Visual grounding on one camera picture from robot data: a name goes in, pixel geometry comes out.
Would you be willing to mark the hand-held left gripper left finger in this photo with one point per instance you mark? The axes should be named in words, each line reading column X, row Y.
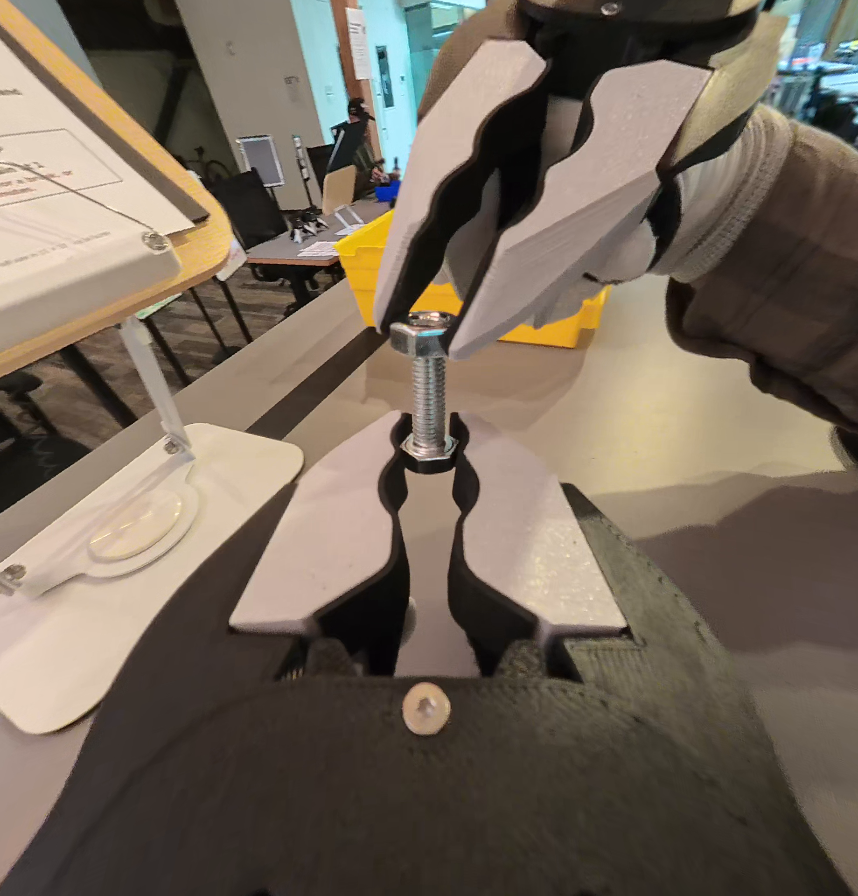
column 317, row 553

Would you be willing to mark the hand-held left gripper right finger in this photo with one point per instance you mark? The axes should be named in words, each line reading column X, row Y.
column 534, row 553

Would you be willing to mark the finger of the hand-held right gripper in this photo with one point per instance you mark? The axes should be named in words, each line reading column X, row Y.
column 597, row 175
column 436, row 161

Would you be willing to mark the yellow plastic bin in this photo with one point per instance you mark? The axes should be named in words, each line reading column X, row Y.
column 362, row 273

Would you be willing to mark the silver hex bolt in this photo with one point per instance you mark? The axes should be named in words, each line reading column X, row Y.
column 429, row 399

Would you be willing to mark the person's right forearm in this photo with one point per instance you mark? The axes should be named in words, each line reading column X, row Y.
column 807, row 280

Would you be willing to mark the person's right hand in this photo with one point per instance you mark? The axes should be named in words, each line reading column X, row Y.
column 639, row 255

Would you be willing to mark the blue storage bin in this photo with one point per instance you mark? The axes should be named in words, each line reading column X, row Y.
column 385, row 192

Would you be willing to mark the white tablet stand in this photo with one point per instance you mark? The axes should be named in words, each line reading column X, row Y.
column 348, row 220

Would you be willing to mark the black and white folded object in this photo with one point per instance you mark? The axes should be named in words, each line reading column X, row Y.
column 308, row 227

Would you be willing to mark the white paper sheets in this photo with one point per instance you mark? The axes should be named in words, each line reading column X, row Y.
column 319, row 249

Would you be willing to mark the silver framed sign stand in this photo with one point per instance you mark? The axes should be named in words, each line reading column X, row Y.
column 261, row 161

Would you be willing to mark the grey background desk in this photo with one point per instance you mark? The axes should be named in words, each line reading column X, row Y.
column 275, row 252

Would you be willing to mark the black office chair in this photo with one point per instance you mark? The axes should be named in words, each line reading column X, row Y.
column 250, row 210

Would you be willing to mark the printed instruction sheet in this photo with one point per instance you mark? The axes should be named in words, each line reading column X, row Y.
column 37, row 175

